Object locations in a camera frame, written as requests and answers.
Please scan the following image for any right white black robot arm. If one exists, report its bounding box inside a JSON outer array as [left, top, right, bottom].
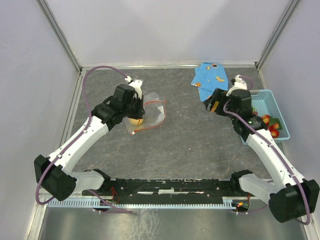
[[204, 88, 320, 225]]

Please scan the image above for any light blue plastic basket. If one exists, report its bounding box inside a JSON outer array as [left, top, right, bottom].
[[250, 89, 290, 144]]

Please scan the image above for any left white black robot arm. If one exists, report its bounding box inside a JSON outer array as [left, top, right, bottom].
[[34, 79, 145, 201]]

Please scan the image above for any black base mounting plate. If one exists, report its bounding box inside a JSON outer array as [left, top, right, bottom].
[[95, 178, 254, 205]]

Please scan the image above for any clear zip bag orange zipper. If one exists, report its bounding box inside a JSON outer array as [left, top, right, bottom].
[[123, 92, 167, 135]]

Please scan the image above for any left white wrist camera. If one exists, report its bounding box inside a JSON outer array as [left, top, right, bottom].
[[124, 76, 143, 99]]

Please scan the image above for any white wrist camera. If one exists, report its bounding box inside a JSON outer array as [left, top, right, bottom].
[[124, 76, 143, 99], [226, 74, 248, 97]]

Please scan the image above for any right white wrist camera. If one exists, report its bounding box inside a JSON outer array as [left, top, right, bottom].
[[226, 74, 248, 97]]

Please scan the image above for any yellow pear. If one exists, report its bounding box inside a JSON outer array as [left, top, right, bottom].
[[128, 118, 144, 125]]

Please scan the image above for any light blue cable duct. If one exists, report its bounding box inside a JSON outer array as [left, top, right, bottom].
[[46, 196, 237, 209]]

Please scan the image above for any yellow starfruit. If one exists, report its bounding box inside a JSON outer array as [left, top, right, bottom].
[[210, 101, 220, 112]]

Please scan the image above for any purple grapes bunch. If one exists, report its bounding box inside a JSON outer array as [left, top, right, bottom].
[[252, 107, 258, 116]]

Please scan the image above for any blue patterned cloth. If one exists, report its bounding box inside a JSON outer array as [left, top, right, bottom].
[[190, 62, 229, 102]]

